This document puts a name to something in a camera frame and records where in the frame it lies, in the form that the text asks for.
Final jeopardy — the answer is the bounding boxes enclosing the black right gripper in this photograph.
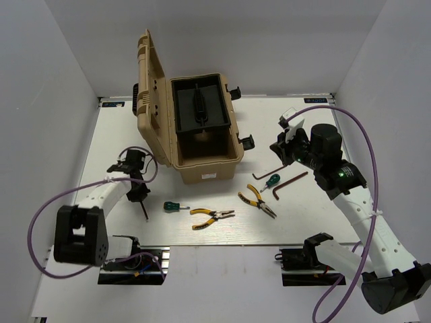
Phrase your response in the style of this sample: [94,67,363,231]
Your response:
[270,125,323,170]

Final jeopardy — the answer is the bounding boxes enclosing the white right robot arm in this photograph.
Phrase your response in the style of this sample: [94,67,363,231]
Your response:
[270,122,430,314]

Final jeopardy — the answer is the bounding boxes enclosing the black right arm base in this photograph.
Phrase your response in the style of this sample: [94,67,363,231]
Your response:
[274,248,346,287]

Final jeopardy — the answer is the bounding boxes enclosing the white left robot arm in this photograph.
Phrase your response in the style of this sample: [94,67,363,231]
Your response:
[54,149,150,268]

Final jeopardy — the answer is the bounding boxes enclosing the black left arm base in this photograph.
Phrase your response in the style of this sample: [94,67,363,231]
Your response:
[98,246,170,286]

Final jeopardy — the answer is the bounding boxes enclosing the dark hex key small right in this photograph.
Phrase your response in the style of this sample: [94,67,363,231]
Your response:
[251,166,287,180]

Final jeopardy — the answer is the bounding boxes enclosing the green stubby screwdriver right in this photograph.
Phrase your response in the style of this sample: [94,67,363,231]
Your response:
[260,174,280,192]

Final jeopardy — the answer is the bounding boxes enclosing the green stubby screwdriver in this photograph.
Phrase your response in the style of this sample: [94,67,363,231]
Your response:
[260,174,280,192]
[163,201,190,212]

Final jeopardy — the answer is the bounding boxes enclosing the green stubby screwdriver left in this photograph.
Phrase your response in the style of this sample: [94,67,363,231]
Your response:
[163,201,190,212]

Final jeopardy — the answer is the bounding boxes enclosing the dark hex key large right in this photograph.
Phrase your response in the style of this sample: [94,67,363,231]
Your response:
[272,172,308,201]

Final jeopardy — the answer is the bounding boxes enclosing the yellow pliers right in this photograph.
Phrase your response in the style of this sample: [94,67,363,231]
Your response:
[238,184,277,219]

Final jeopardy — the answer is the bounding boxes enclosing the yellow pliers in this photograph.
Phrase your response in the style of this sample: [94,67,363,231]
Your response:
[189,208,235,231]
[238,184,277,219]

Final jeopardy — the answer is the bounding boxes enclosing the yellow pliers centre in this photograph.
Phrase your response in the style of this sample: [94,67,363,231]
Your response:
[189,208,235,231]

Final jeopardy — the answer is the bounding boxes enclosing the black toolbox inner tray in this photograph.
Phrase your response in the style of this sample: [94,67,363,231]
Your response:
[171,74,231,136]

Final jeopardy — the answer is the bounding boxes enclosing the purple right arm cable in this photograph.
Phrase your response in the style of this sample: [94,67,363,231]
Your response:
[284,106,377,323]

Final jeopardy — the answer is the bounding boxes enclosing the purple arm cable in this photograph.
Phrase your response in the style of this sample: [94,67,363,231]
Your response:
[284,106,377,323]
[27,145,166,280]

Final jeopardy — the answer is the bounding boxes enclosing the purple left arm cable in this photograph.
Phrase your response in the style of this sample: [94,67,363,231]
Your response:
[27,145,166,280]

